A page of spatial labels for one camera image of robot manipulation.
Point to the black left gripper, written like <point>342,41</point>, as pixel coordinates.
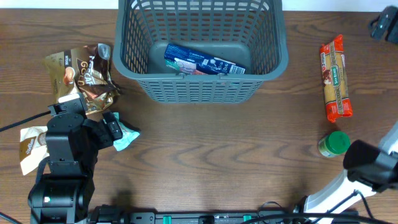
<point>106,136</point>

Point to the teal tissue pack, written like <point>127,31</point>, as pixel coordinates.
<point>129,135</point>

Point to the orange spaghetti pack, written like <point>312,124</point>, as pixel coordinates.
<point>335,80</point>

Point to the green lid jar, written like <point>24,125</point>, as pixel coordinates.
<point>334,144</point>

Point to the blue pasta box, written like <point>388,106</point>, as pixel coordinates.
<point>193,62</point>

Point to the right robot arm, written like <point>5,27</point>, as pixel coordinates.
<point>367,170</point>

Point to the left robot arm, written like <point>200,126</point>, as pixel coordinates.
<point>64,185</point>

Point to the white brown snack bag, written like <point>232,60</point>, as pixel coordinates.
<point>32,148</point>

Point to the gold coffee bag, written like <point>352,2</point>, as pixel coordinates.
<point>84,70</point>

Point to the grey plastic basket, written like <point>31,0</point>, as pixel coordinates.
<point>249,33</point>

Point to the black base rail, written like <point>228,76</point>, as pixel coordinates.
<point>115,215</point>

